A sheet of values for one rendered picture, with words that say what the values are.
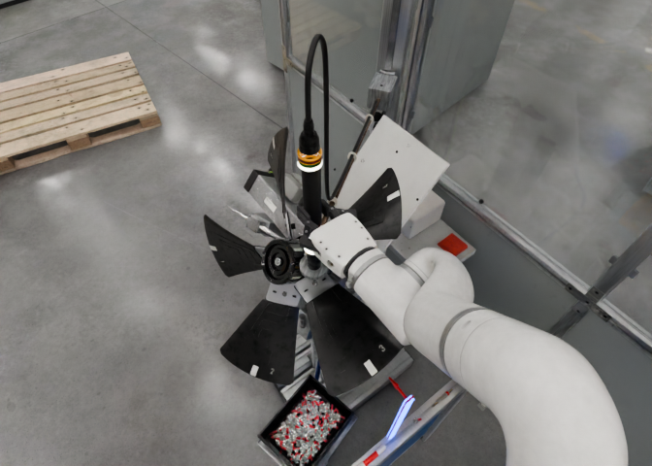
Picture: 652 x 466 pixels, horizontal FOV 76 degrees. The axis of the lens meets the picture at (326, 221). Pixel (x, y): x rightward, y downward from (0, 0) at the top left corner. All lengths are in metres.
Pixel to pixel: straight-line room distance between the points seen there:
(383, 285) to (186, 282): 1.98
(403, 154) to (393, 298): 0.60
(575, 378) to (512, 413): 0.06
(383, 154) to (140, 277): 1.85
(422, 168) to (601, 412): 0.88
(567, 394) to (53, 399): 2.39
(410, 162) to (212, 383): 1.55
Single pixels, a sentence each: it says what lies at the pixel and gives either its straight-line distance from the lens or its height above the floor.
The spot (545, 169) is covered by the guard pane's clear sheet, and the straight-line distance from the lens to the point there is 1.36.
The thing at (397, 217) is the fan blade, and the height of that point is 1.42.
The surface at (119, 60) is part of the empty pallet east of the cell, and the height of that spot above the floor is 0.14.
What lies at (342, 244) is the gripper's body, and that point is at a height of 1.50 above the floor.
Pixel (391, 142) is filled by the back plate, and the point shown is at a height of 1.33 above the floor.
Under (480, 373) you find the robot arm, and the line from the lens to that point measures 0.43.
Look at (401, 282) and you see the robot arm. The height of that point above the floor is 1.52.
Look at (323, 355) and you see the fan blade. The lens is 1.04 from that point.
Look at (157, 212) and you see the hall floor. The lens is 3.00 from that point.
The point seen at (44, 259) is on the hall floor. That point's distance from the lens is 3.07.
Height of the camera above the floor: 2.12
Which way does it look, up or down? 51 degrees down
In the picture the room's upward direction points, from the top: straight up
